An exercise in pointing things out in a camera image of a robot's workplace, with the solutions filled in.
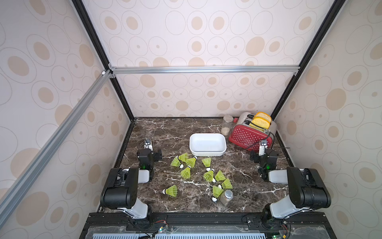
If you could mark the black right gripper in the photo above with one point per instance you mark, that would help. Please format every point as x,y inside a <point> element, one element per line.
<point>265,155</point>

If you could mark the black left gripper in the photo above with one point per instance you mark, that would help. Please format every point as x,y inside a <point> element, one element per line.
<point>153,154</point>

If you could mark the green shuttlecock group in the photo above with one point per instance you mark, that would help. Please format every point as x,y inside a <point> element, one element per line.
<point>186,173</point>
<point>183,157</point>
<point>191,161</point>
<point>177,163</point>

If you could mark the green shuttlecock lone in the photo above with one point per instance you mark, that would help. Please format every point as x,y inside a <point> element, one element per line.
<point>171,191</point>

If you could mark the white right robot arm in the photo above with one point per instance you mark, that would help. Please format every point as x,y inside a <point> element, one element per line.
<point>306,189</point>

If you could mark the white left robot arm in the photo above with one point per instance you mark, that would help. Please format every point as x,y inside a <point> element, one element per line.
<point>121,187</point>

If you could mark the white storage box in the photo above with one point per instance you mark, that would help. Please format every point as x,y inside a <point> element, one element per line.
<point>207,144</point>

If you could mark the green shuttlecock top group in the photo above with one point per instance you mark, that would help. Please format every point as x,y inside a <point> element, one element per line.
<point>183,157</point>

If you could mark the red dotted toaster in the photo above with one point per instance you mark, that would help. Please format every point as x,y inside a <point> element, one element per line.
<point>248,136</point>

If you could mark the front yellow toast slice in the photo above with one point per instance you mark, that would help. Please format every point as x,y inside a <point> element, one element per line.
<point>260,122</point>

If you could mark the yellow toast slice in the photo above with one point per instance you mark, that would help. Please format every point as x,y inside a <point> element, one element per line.
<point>265,116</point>
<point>260,122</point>

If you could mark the back yellow toast slice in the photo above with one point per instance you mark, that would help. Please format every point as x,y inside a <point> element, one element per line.
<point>265,116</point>

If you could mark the green shuttlecock right low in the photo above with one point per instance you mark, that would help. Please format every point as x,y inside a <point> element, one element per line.
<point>226,184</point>

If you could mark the clear jar with powder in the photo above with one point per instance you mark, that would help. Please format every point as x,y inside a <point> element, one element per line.
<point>227,125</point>

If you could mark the metal lidded shaker jar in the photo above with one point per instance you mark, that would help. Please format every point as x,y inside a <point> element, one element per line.
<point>226,197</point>

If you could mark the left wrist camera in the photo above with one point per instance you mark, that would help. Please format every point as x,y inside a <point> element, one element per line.
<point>148,144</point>

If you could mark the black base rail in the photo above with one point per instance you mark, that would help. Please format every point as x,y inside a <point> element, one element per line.
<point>251,221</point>

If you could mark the silver horizontal aluminium rail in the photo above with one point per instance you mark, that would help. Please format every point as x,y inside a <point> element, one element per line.
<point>200,70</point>

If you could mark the silver left aluminium rail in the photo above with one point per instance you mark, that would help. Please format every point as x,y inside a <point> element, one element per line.
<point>28,177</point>

